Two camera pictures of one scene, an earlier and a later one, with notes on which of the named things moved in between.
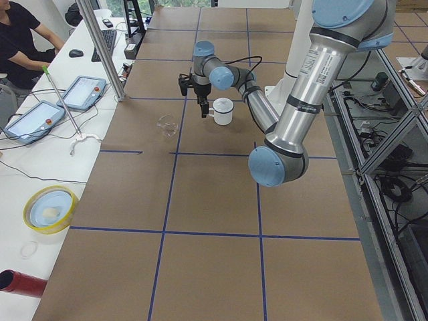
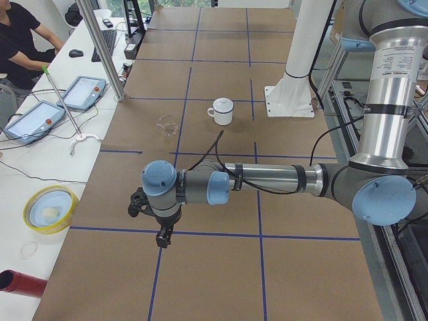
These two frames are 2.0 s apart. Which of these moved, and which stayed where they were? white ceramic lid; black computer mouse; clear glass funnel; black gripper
Moved: black gripper
Stayed: black computer mouse; white ceramic lid; clear glass funnel
